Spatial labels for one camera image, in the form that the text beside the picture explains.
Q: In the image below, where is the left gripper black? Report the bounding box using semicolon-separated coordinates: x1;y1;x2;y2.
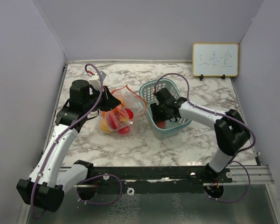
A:
84;85;121;113

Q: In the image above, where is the yellow toy bell pepper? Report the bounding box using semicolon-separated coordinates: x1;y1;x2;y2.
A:
118;98;125;107

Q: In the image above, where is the pink toy peach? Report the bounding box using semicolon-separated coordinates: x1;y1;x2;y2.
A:
156;121;166;129

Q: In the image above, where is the clear zip bag orange zipper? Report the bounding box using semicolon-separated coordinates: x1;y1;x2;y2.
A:
100;85;147;136

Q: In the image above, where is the red toy pepper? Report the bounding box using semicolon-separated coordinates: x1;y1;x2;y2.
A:
106;112;123;130

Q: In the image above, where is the red toy apple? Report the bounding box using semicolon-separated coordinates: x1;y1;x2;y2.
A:
125;108;133;119
117;126;131;136

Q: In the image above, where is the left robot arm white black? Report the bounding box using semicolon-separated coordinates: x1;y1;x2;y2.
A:
16;79;121;212

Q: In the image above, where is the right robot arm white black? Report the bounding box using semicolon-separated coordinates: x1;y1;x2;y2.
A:
150;88;251;182

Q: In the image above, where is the blue white plastic basket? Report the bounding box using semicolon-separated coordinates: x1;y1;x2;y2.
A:
139;78;191;140

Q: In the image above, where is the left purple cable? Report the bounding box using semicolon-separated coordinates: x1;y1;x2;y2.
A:
29;63;105;220

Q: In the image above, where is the purple cable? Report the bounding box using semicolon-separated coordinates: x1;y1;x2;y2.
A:
154;73;258;154
29;63;105;220

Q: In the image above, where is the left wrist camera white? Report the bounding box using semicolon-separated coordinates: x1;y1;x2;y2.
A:
87;71;106;90

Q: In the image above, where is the small whiteboard wooden frame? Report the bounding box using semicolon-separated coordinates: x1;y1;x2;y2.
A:
192;42;239;78

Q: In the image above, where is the black mounting rail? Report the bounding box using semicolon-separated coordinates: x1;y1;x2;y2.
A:
74;160;232;194

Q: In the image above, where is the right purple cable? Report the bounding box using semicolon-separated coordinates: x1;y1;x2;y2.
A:
154;73;258;154

